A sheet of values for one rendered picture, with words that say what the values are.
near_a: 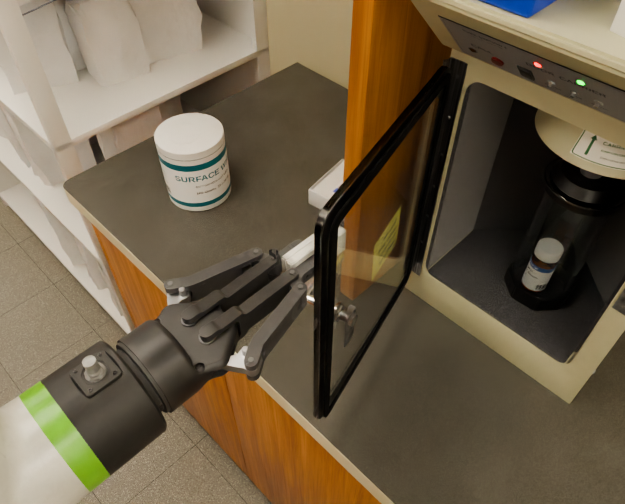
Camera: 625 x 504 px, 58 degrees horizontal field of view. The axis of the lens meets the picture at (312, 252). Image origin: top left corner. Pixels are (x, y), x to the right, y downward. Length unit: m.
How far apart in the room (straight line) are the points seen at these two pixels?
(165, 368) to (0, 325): 1.94
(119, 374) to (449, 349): 0.62
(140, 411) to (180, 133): 0.73
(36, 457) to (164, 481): 1.45
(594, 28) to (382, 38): 0.24
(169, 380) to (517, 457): 0.57
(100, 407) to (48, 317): 1.89
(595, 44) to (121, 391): 0.45
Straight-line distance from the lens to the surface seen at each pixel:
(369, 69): 0.69
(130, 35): 1.58
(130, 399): 0.45
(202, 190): 1.11
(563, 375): 0.92
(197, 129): 1.11
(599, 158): 0.71
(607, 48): 0.52
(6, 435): 0.45
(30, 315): 2.37
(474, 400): 0.92
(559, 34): 0.52
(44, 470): 0.45
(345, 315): 0.64
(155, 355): 0.47
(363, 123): 0.73
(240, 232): 1.10
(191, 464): 1.89
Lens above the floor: 1.73
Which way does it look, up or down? 48 degrees down
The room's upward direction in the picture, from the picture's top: straight up
